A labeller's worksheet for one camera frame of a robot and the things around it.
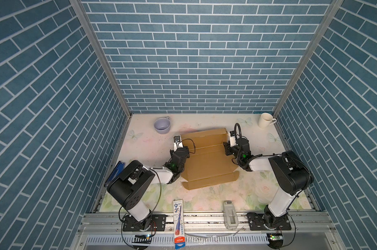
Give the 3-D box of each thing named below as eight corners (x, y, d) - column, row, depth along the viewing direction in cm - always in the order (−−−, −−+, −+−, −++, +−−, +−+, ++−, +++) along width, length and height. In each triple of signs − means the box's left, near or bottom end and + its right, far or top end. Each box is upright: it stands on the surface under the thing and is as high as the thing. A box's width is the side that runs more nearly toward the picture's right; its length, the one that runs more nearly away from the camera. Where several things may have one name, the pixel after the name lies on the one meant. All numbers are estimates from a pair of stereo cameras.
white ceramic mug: (260, 130, 112) (264, 122, 106) (254, 121, 117) (258, 114, 111) (271, 127, 114) (275, 119, 108) (264, 119, 119) (268, 111, 113)
